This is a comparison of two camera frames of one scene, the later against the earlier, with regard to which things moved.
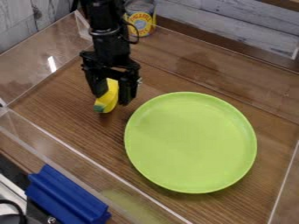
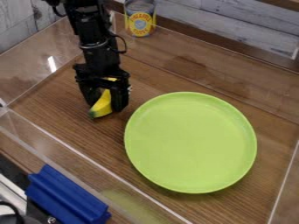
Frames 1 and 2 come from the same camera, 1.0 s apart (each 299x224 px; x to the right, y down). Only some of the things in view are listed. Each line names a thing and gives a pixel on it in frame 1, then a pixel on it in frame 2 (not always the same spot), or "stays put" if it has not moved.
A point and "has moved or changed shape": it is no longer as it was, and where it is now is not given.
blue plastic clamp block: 63,199 stays put
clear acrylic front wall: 30,147 stays put
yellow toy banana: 107,102 has moved or changed shape
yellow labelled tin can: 141,13 stays put
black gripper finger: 98,83 → 91,92
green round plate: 191,142 stays put
